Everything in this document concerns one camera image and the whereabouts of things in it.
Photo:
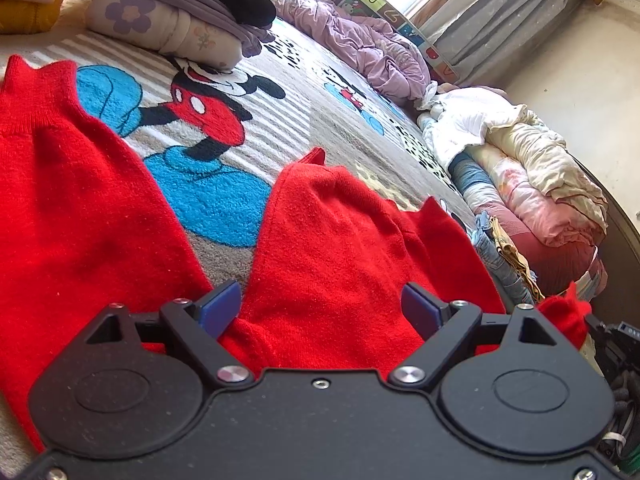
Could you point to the person's right hand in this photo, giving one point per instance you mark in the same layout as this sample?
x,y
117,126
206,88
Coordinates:
x,y
622,395

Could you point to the blue striped pillow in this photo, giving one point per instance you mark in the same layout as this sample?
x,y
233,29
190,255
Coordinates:
x,y
470,177

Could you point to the cartoon mouse printed blanket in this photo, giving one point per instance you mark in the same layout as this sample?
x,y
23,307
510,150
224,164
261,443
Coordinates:
x,y
210,195

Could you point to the window curtain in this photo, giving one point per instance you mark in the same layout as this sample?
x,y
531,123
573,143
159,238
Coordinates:
x,y
500,15

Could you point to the plaid cloth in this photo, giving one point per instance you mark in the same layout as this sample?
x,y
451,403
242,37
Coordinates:
x,y
592,280

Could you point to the alphabet foam play mat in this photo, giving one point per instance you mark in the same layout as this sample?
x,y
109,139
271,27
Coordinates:
x,y
380,5

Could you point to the floral padded folded garment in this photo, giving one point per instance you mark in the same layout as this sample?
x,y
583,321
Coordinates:
x,y
150,25

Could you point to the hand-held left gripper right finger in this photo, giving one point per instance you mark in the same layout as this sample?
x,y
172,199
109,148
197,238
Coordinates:
x,y
420,310

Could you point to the dark bed headboard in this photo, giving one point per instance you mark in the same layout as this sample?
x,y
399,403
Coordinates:
x,y
617,240

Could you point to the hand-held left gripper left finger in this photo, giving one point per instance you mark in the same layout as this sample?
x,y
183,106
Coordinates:
x,y
220,307

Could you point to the folded blue jeans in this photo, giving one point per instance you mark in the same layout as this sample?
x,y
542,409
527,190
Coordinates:
x,y
495,260

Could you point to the pink floral quilt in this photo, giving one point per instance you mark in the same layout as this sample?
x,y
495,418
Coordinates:
x,y
530,205

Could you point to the purple duvet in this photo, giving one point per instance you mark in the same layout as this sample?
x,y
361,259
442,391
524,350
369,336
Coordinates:
x,y
360,40

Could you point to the red and green knit sweater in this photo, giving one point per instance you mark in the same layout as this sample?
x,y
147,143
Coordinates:
x,y
325,240

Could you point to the yellow folded garment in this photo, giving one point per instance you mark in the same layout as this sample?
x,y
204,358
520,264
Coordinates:
x,y
510,245

